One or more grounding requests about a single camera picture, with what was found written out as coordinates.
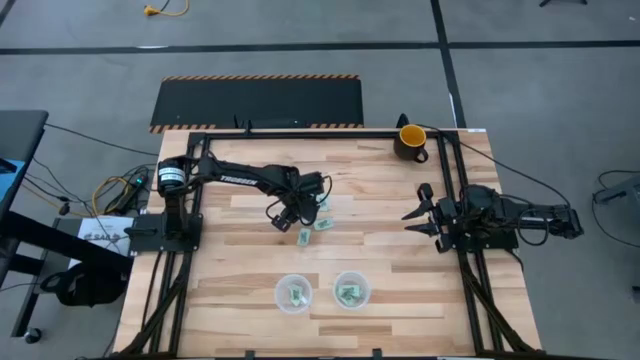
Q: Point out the right clear plastic cup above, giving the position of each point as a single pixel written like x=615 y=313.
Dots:
x=364 y=302

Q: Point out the black bag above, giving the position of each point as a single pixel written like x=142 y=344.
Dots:
x=85 y=287

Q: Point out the left clear plastic cup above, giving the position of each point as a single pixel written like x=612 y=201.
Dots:
x=282 y=305

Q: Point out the black hazard-striped floor mat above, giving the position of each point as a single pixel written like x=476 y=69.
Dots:
x=260 y=102

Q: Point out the black power box green light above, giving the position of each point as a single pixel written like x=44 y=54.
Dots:
x=135 y=185

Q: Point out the white printed paper sheet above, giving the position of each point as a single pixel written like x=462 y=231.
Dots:
x=102 y=232

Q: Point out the black equipment cart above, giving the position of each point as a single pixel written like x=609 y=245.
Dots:
x=22 y=135

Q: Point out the black triangular bracket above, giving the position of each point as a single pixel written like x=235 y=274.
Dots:
x=403 y=122

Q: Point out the black stand foot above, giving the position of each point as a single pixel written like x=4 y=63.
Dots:
x=550 y=2

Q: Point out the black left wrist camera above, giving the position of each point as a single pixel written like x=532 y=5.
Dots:
x=282 y=221

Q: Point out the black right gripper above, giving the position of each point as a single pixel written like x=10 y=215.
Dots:
x=447 y=217

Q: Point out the grey stand foot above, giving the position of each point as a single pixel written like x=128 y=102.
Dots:
x=625 y=190

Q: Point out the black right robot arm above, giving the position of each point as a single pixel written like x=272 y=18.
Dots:
x=550 y=215

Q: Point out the black frame bracket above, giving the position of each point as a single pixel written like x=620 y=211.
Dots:
x=248 y=355
x=377 y=354

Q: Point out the brown mug yellow inside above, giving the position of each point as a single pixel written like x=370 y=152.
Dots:
x=407 y=150

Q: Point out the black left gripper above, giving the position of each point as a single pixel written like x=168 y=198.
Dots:
x=302 y=192

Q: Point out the blue board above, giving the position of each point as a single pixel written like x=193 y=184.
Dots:
x=4 y=180

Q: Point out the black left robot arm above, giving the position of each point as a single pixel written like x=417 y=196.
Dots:
x=240 y=180

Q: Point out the clear plastic cup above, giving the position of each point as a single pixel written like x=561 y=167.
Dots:
x=364 y=302
x=282 y=305

